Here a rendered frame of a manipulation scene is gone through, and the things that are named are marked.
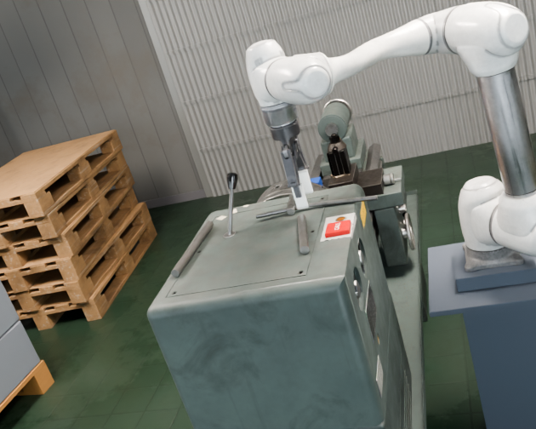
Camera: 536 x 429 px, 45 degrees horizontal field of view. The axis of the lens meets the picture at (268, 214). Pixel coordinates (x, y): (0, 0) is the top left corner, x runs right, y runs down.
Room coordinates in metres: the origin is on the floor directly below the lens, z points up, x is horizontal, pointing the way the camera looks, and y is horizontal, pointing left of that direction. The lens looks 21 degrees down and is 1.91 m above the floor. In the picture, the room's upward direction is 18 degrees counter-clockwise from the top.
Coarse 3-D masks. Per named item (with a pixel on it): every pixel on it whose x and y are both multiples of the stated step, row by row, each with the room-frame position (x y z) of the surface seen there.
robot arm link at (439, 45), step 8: (424, 16) 1.83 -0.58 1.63; (432, 16) 1.82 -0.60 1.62; (440, 16) 1.79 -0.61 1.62; (432, 24) 1.79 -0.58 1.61; (440, 24) 1.77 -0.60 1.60; (432, 32) 1.78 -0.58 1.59; (440, 32) 1.77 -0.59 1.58; (432, 40) 1.78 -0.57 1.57; (440, 40) 1.77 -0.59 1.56; (432, 48) 1.79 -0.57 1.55; (440, 48) 1.78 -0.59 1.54; (448, 48) 1.76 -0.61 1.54
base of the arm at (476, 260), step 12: (468, 252) 1.90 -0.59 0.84; (480, 252) 1.85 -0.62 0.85; (492, 252) 1.83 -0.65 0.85; (504, 252) 1.83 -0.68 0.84; (516, 252) 1.84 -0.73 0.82; (468, 264) 1.86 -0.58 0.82; (480, 264) 1.84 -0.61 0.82; (492, 264) 1.83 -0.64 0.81; (504, 264) 1.81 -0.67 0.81; (516, 264) 1.80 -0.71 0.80
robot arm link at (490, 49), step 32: (448, 32) 1.74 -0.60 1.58; (480, 32) 1.63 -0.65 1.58; (512, 32) 1.59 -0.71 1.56; (480, 64) 1.66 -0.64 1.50; (512, 64) 1.65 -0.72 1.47; (512, 96) 1.66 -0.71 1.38; (512, 128) 1.66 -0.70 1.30; (512, 160) 1.67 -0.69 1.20; (512, 192) 1.69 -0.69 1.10; (512, 224) 1.68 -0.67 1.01
